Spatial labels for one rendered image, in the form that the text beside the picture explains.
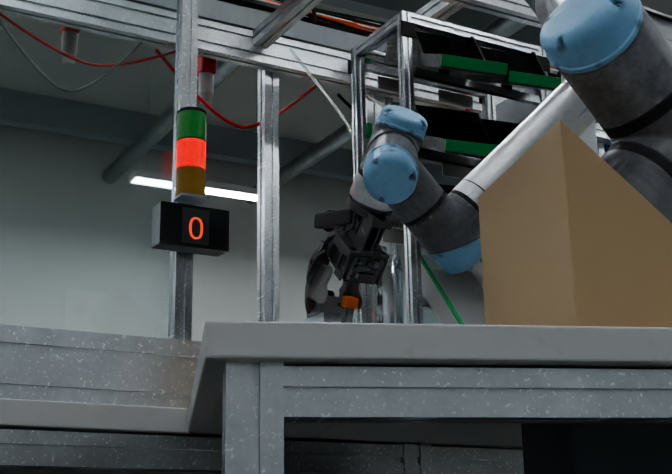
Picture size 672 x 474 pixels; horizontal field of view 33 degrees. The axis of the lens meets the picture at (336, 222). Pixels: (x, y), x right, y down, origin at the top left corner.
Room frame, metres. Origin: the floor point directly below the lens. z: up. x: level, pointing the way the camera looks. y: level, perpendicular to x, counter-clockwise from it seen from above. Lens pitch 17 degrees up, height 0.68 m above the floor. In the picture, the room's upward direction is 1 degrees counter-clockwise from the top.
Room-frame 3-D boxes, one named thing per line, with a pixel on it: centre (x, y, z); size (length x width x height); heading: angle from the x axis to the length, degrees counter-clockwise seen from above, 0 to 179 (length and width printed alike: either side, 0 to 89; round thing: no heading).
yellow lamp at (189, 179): (1.77, 0.24, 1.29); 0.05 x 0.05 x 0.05
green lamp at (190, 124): (1.77, 0.24, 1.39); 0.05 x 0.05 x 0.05
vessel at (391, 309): (2.76, -0.10, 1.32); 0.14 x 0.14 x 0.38
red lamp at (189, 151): (1.77, 0.24, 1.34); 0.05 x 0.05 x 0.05
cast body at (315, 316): (1.77, 0.02, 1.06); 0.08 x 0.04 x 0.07; 30
